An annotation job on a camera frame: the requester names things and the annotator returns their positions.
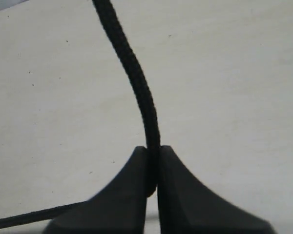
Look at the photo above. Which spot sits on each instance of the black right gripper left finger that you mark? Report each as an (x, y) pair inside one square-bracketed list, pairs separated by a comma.
[(119, 208)]

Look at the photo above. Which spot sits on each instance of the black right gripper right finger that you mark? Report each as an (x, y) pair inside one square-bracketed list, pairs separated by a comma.
[(187, 206)]

